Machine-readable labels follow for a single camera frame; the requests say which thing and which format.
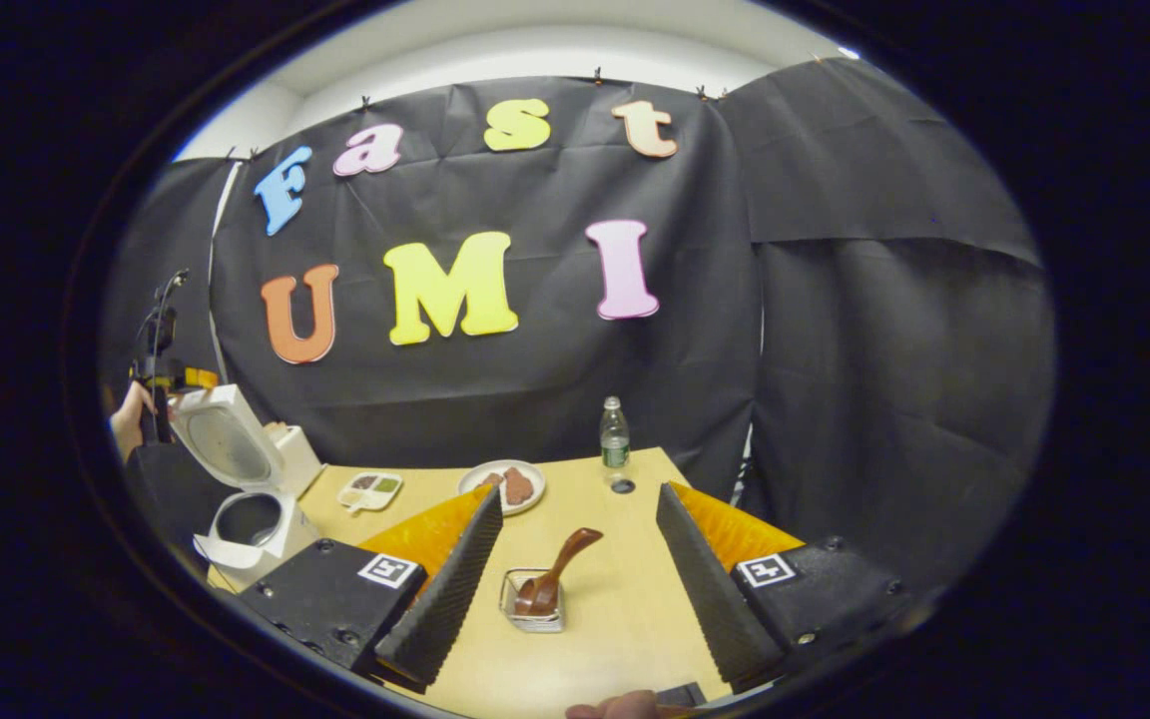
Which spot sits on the white rice cooker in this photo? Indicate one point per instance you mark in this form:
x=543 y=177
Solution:
x=236 y=439

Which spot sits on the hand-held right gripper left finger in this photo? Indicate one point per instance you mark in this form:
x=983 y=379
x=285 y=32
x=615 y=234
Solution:
x=450 y=589

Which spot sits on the white round plate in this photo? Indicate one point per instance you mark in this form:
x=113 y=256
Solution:
x=480 y=469

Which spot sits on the black backdrop cloth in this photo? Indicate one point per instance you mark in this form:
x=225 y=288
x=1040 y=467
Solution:
x=555 y=379

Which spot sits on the white toaster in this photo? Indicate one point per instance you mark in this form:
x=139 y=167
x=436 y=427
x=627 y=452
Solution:
x=300 y=459

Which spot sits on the white divided grain dish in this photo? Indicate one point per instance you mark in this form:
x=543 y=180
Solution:
x=370 y=491

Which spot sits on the brown wooden spoon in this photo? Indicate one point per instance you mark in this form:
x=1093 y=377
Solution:
x=555 y=574

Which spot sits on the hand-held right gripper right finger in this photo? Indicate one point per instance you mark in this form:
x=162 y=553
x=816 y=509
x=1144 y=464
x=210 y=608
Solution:
x=705 y=589

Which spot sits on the green label water bottle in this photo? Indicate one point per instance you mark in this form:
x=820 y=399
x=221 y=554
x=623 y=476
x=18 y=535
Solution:
x=615 y=439

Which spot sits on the brown meat piece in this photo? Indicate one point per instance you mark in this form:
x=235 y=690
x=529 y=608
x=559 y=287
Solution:
x=518 y=486
x=491 y=480

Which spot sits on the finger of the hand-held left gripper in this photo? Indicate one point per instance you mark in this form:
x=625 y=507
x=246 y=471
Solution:
x=199 y=378

